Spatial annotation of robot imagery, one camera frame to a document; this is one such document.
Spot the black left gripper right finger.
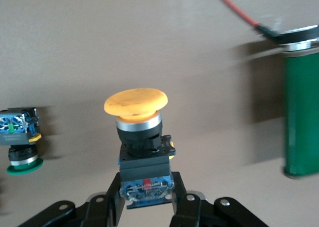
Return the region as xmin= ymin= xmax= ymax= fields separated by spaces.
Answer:
xmin=169 ymin=171 xmax=269 ymax=227

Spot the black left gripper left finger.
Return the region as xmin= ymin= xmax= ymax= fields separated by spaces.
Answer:
xmin=17 ymin=172 xmax=126 ymax=227

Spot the green mushroom push button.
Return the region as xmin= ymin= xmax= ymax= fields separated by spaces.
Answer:
xmin=0 ymin=107 xmax=44 ymax=175

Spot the small controller board with wires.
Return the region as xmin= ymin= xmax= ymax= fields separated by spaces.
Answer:
xmin=211 ymin=0 xmax=284 ymax=40

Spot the yellow mushroom push button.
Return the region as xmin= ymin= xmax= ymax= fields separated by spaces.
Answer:
xmin=104 ymin=87 xmax=176 ymax=210

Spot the green conveyor belt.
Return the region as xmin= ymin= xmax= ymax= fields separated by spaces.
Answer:
xmin=259 ymin=24 xmax=319 ymax=179

